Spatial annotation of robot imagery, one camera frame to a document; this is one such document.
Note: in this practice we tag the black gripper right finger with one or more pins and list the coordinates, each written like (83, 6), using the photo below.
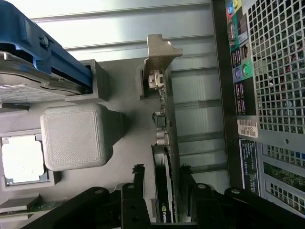
(207, 205)

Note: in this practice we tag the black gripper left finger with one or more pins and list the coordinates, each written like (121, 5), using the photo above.
(133, 205)

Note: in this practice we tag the green RAM stick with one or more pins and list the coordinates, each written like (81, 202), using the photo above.
(45, 207)

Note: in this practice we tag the grey 3D-printed parts rack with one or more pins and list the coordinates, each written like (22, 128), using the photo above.
(78, 133)

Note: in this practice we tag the desktop computer case rear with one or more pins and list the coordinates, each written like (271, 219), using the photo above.
(262, 100)

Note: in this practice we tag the silver CPU chip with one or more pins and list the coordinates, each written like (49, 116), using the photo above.
(22, 158)

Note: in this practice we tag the hard disk in blue caddy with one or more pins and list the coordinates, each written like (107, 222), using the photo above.
(35, 59)

